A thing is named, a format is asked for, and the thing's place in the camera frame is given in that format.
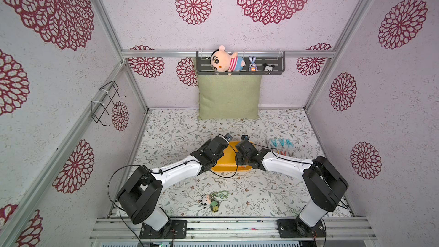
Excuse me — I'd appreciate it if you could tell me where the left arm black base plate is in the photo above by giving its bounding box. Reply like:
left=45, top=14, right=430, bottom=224
left=139, top=220, right=187, bottom=240

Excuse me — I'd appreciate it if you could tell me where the aluminium front rail frame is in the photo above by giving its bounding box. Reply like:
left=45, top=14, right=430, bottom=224
left=87, top=217, right=379, bottom=247

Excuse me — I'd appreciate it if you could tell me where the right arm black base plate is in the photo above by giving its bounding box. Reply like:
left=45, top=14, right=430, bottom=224
left=277, top=218, right=327, bottom=239

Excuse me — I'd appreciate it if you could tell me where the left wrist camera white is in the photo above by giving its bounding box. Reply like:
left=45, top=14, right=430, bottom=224
left=225, top=133, right=233, bottom=142

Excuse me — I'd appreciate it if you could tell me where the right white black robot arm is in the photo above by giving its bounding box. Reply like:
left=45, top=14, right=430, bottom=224
left=236, top=138, right=349, bottom=230

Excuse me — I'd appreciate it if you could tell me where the black wire wall rack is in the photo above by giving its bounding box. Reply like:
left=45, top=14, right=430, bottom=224
left=90, top=80, right=126, bottom=127

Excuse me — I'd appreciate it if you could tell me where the yellow plastic storage box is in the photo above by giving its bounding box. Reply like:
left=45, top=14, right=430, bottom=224
left=211, top=141, right=252, bottom=173

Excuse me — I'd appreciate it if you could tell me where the green square pillow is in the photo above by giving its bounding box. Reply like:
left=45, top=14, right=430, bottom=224
left=198, top=75, right=262, bottom=120

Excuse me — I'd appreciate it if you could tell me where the cow plush keychain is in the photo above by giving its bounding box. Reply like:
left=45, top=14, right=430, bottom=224
left=200, top=194, right=211, bottom=209

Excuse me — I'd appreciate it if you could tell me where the small blue bunny figure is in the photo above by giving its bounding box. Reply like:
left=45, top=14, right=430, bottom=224
left=249, top=57, right=258, bottom=72

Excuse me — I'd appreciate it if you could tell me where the pink boy plush doll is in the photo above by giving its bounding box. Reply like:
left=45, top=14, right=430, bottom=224
left=210, top=45, right=246, bottom=75

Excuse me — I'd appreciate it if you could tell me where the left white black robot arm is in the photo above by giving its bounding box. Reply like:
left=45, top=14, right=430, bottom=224
left=116, top=133, right=232, bottom=231

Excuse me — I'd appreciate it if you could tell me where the dark metal wall shelf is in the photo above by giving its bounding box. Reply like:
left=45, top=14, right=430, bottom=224
left=194, top=51, right=285, bottom=75

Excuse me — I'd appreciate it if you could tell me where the black white mouse figure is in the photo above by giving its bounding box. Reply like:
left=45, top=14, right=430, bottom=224
left=264, top=64, right=275, bottom=72

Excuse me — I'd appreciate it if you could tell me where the green toy keychain with chain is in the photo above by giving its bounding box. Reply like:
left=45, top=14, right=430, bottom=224
left=209, top=191, right=229, bottom=213

